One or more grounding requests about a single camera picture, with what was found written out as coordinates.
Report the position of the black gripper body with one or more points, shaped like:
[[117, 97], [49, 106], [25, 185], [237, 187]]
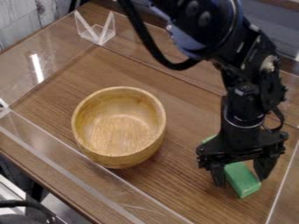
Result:
[[239, 141]]

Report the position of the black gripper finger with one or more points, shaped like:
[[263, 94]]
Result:
[[218, 174], [265, 164]]

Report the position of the green rectangular block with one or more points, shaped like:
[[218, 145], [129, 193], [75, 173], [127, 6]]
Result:
[[241, 178]]

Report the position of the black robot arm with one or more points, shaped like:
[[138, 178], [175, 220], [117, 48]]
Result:
[[211, 31]]

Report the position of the brown wooden bowl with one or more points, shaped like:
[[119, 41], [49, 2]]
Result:
[[118, 125]]

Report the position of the clear acrylic tray wall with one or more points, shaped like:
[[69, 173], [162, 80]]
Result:
[[90, 188]]

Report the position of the clear acrylic corner bracket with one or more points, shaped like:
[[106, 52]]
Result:
[[99, 34]]

